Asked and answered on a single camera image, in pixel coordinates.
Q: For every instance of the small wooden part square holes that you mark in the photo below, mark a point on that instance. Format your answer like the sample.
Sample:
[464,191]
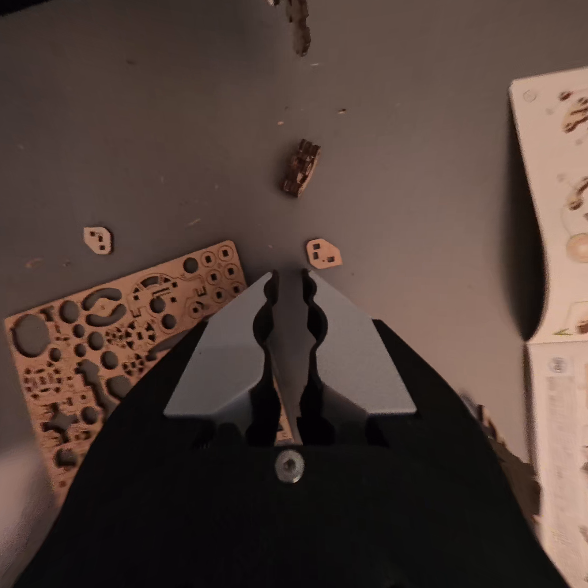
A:
[328,253]
[103,243]

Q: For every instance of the dark stacked wooden block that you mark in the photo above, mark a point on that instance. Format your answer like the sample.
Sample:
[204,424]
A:
[301,167]

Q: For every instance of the laser-cut plywood parts sheet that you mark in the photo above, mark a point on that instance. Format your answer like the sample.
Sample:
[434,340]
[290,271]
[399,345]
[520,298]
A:
[202,282]

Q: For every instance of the person's pale grey clothing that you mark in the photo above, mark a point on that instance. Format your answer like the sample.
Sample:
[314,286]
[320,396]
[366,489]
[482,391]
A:
[23,505]

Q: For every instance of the wooden gear mechanism model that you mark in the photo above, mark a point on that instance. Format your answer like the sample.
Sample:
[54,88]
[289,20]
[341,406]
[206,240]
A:
[510,468]

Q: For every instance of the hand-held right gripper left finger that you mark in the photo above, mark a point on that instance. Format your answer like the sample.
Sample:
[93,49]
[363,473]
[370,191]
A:
[216,367]

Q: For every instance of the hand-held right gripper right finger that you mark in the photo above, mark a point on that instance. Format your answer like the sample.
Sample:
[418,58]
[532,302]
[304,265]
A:
[363,367]

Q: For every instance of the assembly instruction booklet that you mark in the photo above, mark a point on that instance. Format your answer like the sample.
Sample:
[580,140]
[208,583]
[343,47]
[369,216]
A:
[551,183]

